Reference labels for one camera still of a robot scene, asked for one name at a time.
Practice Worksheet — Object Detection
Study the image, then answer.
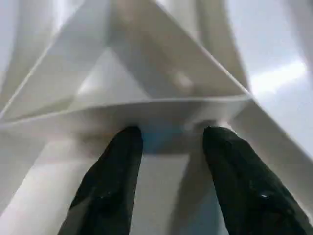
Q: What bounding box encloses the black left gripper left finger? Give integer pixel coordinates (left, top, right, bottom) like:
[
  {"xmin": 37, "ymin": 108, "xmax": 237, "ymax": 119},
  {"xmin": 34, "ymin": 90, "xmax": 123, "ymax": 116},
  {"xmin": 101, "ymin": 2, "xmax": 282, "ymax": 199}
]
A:
[{"xmin": 56, "ymin": 126, "xmax": 144, "ymax": 235}]

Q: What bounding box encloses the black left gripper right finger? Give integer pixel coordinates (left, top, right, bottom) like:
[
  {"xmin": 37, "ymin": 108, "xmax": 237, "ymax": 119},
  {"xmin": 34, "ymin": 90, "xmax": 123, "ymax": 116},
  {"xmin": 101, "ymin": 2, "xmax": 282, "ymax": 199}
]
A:
[{"xmin": 202, "ymin": 126, "xmax": 313, "ymax": 235}]

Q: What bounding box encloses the white plastic table top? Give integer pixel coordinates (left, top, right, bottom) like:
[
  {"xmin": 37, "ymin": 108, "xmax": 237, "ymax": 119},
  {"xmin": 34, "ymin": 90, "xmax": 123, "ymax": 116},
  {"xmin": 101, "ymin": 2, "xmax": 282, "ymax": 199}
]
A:
[{"xmin": 0, "ymin": 0, "xmax": 313, "ymax": 235}]

